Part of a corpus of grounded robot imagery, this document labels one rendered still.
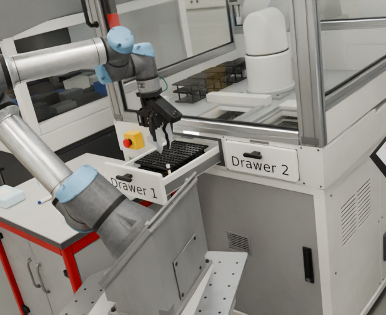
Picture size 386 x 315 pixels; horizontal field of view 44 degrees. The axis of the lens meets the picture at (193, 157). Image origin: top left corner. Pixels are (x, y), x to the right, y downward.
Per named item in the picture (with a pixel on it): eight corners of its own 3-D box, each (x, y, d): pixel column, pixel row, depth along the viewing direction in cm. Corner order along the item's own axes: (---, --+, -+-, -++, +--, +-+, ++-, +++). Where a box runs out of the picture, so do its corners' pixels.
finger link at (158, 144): (152, 151, 166) (149, 125, 164) (163, 153, 162) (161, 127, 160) (145, 153, 164) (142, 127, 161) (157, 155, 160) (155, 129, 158)
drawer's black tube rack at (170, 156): (171, 185, 168) (168, 169, 165) (137, 177, 179) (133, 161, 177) (210, 160, 182) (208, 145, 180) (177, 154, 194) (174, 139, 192)
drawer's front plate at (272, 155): (296, 182, 158) (293, 152, 154) (227, 169, 177) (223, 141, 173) (299, 180, 160) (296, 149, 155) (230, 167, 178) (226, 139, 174)
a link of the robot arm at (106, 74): (94, 50, 142) (128, 41, 146) (92, 69, 152) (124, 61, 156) (104, 72, 140) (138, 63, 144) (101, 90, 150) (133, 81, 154)
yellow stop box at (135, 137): (136, 150, 205) (132, 135, 202) (125, 149, 209) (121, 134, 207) (144, 146, 208) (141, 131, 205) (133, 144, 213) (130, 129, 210)
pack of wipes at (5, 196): (27, 199, 196) (24, 189, 195) (6, 209, 190) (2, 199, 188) (8, 192, 206) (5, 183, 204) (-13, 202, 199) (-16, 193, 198)
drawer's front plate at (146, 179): (164, 205, 158) (158, 175, 154) (108, 190, 177) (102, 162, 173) (168, 203, 159) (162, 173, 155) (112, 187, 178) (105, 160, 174)
